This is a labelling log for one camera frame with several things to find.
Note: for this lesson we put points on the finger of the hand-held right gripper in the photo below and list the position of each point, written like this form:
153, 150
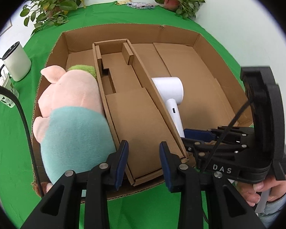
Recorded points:
195, 146
197, 134

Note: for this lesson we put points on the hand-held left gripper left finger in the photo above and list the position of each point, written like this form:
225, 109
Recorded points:
121, 167

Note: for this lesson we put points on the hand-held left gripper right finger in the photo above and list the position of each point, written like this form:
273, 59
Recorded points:
165, 167

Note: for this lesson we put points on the long brown cardboard box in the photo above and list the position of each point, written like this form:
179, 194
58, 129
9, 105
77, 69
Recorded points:
133, 114

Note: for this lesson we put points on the white hair dryer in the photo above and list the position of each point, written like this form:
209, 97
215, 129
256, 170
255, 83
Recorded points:
169, 88

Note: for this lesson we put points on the large cardboard box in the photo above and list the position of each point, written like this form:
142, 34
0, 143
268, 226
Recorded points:
200, 76

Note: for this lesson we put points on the pink pig plush toy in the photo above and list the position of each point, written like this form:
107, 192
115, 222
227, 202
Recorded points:
73, 128

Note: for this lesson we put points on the person's right hand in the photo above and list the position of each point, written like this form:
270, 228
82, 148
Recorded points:
250, 193

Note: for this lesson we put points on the person's blue jeans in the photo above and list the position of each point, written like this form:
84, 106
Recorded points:
276, 210

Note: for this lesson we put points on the green tablecloth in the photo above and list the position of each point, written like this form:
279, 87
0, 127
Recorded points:
14, 148

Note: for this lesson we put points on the patterned flat packet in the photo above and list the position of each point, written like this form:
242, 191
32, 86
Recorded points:
140, 5

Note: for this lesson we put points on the white kettle black lid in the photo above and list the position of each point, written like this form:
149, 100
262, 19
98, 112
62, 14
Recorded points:
16, 62

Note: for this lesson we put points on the yellow flat item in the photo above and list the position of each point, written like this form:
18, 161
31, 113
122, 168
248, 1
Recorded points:
123, 2

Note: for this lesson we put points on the leafy green potted plant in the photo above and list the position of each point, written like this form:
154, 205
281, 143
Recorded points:
52, 2

